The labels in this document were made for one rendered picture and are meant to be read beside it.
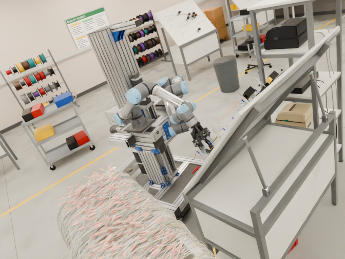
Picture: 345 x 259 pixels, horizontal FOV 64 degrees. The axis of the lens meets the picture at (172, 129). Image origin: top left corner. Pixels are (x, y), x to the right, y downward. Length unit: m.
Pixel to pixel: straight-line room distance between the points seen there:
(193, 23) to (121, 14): 2.96
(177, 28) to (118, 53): 4.44
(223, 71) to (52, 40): 5.15
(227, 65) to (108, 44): 3.19
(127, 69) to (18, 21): 6.20
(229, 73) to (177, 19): 2.32
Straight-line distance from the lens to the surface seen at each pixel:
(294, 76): 1.85
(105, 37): 2.61
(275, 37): 2.58
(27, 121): 5.06
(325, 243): 2.81
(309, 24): 2.35
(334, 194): 2.99
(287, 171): 1.91
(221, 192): 2.13
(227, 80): 5.52
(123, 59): 2.70
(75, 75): 8.94
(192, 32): 7.04
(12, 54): 8.65
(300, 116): 2.81
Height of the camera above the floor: 2.23
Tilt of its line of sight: 27 degrees down
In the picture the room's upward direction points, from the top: 19 degrees counter-clockwise
